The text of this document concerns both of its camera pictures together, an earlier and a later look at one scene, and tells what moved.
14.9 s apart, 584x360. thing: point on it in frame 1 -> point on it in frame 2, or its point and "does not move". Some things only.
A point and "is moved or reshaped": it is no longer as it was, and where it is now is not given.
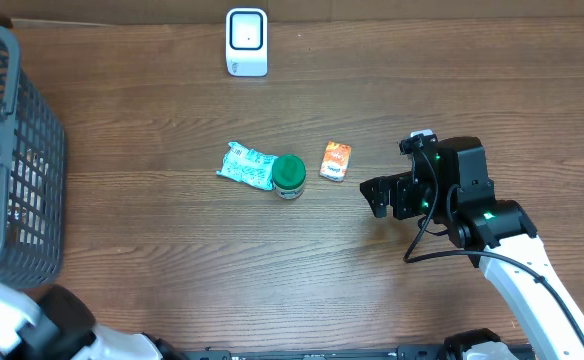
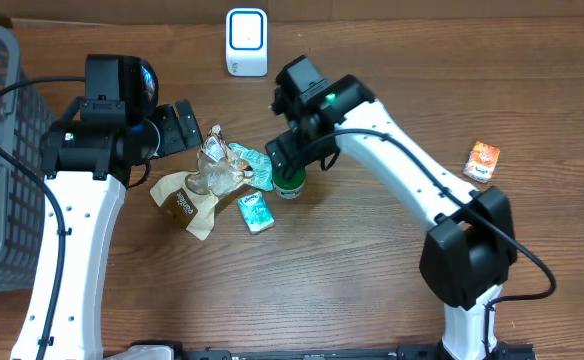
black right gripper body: (413, 202) -> (299, 152)
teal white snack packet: (246, 165) does not move
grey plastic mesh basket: (13, 113) does not move
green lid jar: (288, 176) does not move
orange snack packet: (335, 160) is moved or reshaped
